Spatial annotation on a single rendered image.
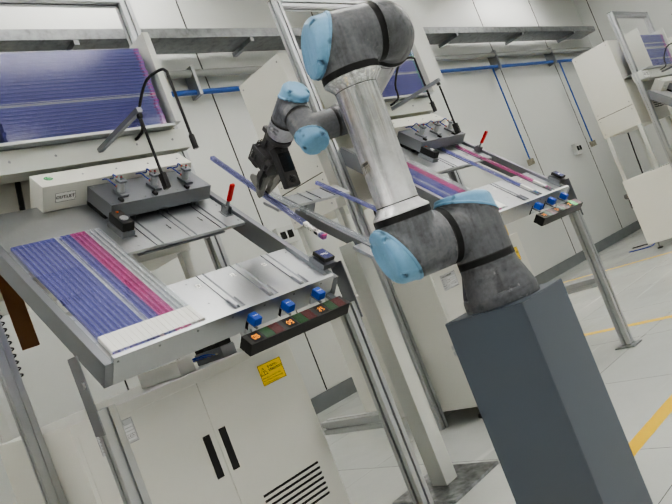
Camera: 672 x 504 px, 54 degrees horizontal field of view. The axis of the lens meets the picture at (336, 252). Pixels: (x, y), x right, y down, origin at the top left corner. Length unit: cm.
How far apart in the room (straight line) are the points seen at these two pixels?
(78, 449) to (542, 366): 109
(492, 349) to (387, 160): 41
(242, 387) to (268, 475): 26
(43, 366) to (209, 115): 186
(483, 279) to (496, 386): 21
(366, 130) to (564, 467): 72
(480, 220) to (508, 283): 13
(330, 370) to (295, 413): 227
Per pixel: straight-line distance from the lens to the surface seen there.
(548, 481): 138
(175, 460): 186
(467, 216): 130
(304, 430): 208
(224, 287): 173
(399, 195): 126
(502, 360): 131
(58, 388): 350
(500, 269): 131
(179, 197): 208
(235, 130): 444
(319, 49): 127
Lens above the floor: 71
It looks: 2 degrees up
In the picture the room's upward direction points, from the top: 21 degrees counter-clockwise
